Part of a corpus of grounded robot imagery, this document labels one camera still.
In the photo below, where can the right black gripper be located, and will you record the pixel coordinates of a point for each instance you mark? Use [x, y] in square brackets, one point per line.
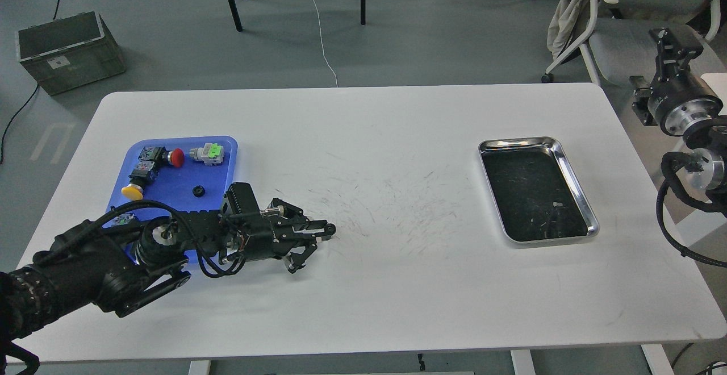
[680, 104]

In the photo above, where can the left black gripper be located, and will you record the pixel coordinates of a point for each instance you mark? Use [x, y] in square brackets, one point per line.
[271, 233]

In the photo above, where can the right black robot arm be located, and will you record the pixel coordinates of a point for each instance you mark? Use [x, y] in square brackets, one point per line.
[697, 178]

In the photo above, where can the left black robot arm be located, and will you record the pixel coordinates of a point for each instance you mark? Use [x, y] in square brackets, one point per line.
[136, 253]

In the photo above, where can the grey office chair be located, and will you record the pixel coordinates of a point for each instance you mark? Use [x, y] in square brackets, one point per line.
[613, 37]

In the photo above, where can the blue plastic tray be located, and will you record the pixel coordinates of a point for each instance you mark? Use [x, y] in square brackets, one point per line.
[173, 186]

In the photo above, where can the silver metal tray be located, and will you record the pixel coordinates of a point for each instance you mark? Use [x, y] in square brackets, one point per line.
[536, 192]

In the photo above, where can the grey green storage crate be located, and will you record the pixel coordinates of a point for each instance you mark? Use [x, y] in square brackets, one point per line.
[68, 53]

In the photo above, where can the grey green switch module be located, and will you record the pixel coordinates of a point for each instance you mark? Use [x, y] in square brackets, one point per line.
[209, 154]

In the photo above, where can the red push button switch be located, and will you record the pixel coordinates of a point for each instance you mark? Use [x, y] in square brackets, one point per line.
[162, 156]

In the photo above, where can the yellow push button switch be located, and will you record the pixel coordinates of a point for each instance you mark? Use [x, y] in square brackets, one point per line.
[143, 174]

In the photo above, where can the green push button switch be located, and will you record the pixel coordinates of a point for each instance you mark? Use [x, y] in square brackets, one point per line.
[123, 219]

